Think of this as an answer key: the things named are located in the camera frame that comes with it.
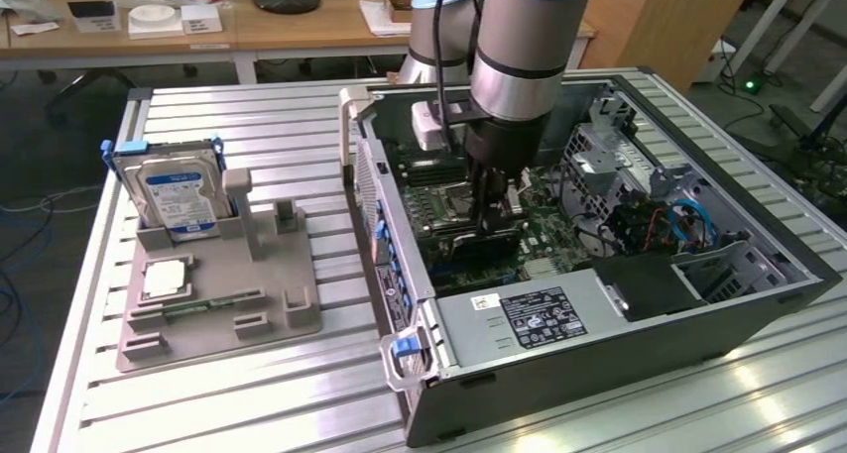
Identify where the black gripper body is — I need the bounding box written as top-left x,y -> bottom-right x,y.
461,117 -> 549,175

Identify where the black graphics card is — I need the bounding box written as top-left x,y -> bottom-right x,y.
444,228 -> 523,264

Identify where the CPU socket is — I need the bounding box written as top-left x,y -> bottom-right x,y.
441,182 -> 476,217

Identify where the green motherboard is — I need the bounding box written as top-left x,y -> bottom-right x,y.
386,145 -> 598,295

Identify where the silver metal drive cage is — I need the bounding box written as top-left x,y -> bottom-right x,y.
561,123 -> 663,236

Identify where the grey power supply unit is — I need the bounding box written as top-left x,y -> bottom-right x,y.
433,269 -> 628,368

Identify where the black plastic shroud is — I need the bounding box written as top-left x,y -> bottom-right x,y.
592,254 -> 707,323

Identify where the stack of white papers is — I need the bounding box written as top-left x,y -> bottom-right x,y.
358,0 -> 416,38

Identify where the wooden cabinet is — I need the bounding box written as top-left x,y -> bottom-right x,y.
579,0 -> 761,92

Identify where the black open PC case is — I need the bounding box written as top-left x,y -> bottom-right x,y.
338,73 -> 843,449

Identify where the silver disk bay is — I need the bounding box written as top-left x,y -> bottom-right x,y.
671,239 -> 789,305

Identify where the grey parts rack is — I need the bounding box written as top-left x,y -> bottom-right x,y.
115,169 -> 326,374

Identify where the hard disk with blue carrier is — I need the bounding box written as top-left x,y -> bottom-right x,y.
98,134 -> 230,241

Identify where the black floor stand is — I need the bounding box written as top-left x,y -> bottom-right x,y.
770,103 -> 847,176

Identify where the green RAM stick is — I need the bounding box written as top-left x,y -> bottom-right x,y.
162,296 -> 237,318

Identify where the silver CPU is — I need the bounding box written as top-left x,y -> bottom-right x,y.
142,262 -> 191,298

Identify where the plain white box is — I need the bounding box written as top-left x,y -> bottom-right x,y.
179,2 -> 223,36

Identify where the white box with round dish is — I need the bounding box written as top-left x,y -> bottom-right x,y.
126,4 -> 187,41

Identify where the wooden desk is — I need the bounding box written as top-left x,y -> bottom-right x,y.
0,0 -> 598,72

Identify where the black office chair base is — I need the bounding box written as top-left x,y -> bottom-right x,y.
40,67 -> 138,123

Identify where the white box with black top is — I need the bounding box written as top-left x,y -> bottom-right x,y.
66,0 -> 125,34

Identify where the white paper card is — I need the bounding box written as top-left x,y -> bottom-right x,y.
7,21 -> 62,37

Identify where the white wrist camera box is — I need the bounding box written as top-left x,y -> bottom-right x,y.
409,100 -> 467,153

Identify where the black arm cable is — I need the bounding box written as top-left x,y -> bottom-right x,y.
432,0 -> 460,150

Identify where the blue wire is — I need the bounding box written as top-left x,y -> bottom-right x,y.
666,199 -> 722,251

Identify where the white desk frame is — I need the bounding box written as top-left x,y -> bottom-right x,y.
727,0 -> 847,113

